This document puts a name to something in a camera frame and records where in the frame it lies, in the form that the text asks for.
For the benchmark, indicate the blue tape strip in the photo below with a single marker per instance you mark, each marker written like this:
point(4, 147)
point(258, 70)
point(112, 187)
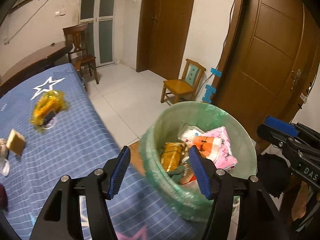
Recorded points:
point(210, 88)
point(207, 99)
point(216, 72)

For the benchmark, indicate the red apple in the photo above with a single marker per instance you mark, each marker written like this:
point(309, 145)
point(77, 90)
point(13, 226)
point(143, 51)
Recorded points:
point(3, 197)

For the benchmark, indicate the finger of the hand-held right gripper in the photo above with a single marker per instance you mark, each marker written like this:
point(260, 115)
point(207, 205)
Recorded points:
point(272, 135)
point(280, 127)

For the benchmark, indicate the green plastic bin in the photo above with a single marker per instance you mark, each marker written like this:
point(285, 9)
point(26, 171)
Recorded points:
point(225, 120)

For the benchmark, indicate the brown wooden door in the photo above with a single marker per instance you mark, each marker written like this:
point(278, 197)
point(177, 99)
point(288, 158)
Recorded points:
point(170, 30)

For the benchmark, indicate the round dark wooden table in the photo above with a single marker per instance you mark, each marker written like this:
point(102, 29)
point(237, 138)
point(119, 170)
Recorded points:
point(32, 60)

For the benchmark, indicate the orange and white wrapper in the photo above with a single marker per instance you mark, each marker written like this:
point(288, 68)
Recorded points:
point(207, 142)

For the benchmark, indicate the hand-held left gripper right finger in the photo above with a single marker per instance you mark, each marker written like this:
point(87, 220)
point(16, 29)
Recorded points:
point(198, 172)

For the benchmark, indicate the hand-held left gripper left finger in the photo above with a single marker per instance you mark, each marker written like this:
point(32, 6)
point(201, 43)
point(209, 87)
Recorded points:
point(120, 172)

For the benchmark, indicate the frosted glass double door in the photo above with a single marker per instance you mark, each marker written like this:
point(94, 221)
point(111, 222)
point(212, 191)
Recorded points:
point(105, 37)

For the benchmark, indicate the tan cube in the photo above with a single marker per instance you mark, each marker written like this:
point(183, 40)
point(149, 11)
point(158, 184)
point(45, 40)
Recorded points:
point(16, 142)

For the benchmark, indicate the person's right hand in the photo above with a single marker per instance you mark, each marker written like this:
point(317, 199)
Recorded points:
point(301, 202)

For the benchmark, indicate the dark wooden chair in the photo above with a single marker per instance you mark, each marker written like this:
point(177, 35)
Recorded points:
point(80, 60)

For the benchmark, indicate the small light wooden chair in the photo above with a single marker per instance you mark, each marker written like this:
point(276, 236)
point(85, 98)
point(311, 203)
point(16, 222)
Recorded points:
point(177, 83)

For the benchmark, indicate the yellow plastic wrapper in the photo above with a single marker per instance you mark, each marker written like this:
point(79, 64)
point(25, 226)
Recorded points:
point(46, 107)

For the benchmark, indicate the pink packet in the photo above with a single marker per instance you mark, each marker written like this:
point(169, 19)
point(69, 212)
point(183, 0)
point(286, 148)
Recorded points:
point(226, 152)

